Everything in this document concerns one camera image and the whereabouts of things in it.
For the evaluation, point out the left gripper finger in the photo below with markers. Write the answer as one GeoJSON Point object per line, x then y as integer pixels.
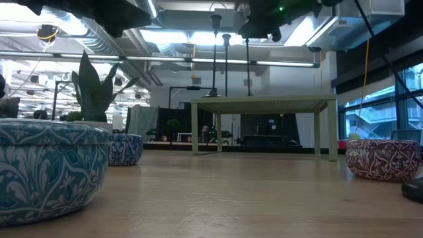
{"type": "Point", "coordinates": [127, 20]}

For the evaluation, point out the black candlestick holder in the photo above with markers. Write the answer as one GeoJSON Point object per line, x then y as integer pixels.
{"type": "Point", "coordinates": [248, 66]}
{"type": "Point", "coordinates": [414, 191]}
{"type": "Point", "coordinates": [216, 21]}

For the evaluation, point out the dark blue patterned tin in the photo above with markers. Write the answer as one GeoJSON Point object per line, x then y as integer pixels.
{"type": "Point", "coordinates": [127, 150]}

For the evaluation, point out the purple patterned tin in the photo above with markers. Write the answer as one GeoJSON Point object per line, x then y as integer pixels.
{"type": "Point", "coordinates": [383, 160]}

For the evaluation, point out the teal patterned tin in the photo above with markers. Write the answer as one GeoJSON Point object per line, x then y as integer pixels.
{"type": "Point", "coordinates": [49, 172]}

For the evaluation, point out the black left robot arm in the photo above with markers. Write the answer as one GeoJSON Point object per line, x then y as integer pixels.
{"type": "Point", "coordinates": [2, 86]}

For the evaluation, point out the black round ceiling device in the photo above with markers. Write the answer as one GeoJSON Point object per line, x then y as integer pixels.
{"type": "Point", "coordinates": [47, 33]}

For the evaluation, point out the long hanging light bar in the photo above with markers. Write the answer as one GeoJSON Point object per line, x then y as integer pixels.
{"type": "Point", "coordinates": [158, 59]}

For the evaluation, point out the green perforated metal shelf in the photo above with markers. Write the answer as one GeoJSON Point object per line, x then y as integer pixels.
{"type": "Point", "coordinates": [264, 104]}

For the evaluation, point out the snake plant in white pot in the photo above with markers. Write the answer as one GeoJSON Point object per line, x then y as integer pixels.
{"type": "Point", "coordinates": [92, 96]}

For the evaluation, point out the black metal stand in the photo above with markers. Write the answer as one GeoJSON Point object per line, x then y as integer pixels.
{"type": "Point", "coordinates": [54, 99]}

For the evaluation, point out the dark background cabinet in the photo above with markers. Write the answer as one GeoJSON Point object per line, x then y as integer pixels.
{"type": "Point", "coordinates": [269, 130]}

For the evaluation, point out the grey hanging cloth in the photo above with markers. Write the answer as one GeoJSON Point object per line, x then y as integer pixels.
{"type": "Point", "coordinates": [142, 124]}

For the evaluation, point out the green background bush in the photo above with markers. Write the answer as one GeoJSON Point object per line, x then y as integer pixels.
{"type": "Point", "coordinates": [74, 116]}

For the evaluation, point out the person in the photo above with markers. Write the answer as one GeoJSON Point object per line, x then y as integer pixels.
{"type": "Point", "coordinates": [205, 133]}

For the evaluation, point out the small background potted tree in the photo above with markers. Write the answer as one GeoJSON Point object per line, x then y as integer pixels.
{"type": "Point", "coordinates": [172, 125]}

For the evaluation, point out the black monitor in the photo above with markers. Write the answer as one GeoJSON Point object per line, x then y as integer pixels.
{"type": "Point", "coordinates": [9, 107]}

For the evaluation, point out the pale green container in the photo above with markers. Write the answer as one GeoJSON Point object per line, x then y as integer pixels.
{"type": "Point", "coordinates": [354, 136]}

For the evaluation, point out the red box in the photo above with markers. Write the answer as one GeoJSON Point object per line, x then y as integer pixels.
{"type": "Point", "coordinates": [342, 144]}

